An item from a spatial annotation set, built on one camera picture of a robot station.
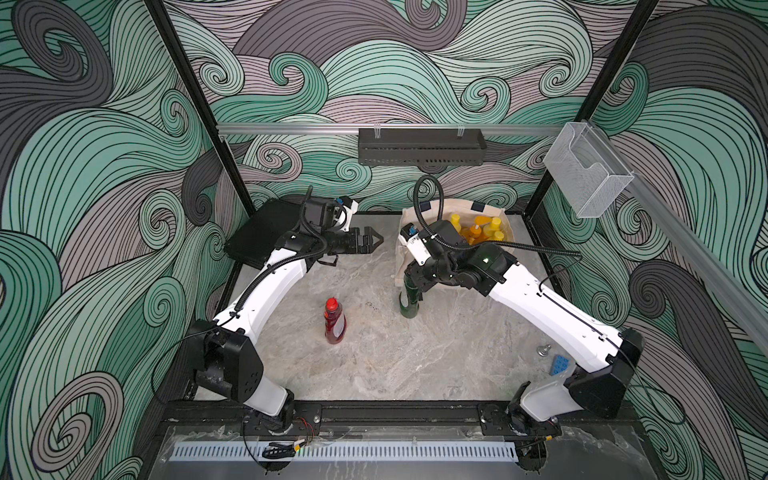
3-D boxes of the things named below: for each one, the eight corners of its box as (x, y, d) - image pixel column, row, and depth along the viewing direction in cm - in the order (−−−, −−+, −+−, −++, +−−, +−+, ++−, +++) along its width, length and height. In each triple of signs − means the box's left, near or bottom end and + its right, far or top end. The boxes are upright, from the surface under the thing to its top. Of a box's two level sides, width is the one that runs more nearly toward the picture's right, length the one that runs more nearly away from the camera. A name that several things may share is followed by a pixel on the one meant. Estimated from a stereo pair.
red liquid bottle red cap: (331, 345, 88) (321, 316, 73) (333, 325, 92) (324, 294, 77) (345, 345, 88) (338, 316, 73) (346, 325, 92) (340, 294, 77)
